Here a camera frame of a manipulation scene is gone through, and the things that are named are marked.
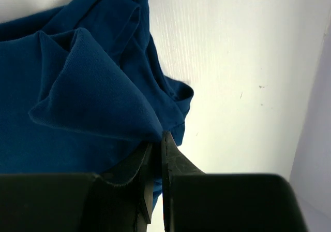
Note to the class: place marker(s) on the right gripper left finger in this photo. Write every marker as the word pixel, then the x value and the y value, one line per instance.
pixel 120 199

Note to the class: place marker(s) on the blue mickey mouse t-shirt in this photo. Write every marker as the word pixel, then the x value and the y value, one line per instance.
pixel 81 87

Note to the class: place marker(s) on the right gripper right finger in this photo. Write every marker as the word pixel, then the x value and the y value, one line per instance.
pixel 196 201

